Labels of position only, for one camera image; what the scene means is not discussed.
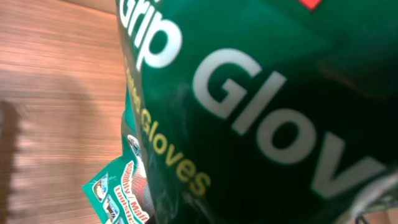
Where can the green 3M gloves packet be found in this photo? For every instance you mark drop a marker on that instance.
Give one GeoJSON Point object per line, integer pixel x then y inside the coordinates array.
{"type": "Point", "coordinates": [254, 111]}

